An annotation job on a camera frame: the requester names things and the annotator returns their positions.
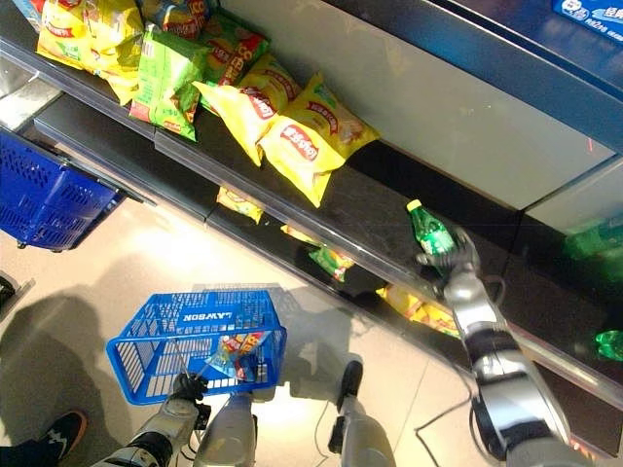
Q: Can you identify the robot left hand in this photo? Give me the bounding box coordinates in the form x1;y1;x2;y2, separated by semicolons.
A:
171;372;210;403

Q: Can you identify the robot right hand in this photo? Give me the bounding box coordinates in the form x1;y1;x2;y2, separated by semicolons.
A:
415;227;482;299

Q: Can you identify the green plastic soda bottle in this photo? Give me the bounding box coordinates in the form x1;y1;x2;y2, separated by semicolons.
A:
563;217;623;265
594;329;623;363
406;198;459;257

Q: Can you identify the blue LAWSON shopping basket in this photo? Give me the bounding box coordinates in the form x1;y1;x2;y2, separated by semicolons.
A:
105;289;289;408

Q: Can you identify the dark blue shopping basket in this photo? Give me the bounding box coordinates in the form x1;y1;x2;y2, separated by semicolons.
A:
0;129;124;253

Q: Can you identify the robot left leg silver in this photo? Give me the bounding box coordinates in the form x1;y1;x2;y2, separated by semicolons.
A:
193;390;260;467

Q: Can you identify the robot leg silver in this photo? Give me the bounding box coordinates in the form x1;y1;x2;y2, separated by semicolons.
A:
193;390;260;467
327;359;398;467

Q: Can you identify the person's shoe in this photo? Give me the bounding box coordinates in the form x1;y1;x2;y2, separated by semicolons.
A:
34;410;90;467

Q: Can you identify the robot right leg silver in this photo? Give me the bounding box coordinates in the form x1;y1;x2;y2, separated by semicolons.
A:
327;359;398;467

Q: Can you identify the dark grey shelf board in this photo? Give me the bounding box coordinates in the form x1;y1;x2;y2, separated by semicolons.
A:
320;0;623;94

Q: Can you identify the blue printed box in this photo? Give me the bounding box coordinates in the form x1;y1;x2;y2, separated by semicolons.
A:
550;0;623;36

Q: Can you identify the green and red chip bag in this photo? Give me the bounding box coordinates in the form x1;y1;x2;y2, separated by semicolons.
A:
198;12;272;116

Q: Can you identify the large yellow chip bag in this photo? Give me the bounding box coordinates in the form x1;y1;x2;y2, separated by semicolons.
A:
35;0;146;107

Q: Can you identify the yellow and blue chip bag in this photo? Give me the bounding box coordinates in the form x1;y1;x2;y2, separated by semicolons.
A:
139;0;221;41

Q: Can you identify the red and blue chip bag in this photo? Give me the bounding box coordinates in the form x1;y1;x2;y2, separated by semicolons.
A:
9;0;48;34

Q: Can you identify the black cable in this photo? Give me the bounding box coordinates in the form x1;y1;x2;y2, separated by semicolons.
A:
413;377;489;461

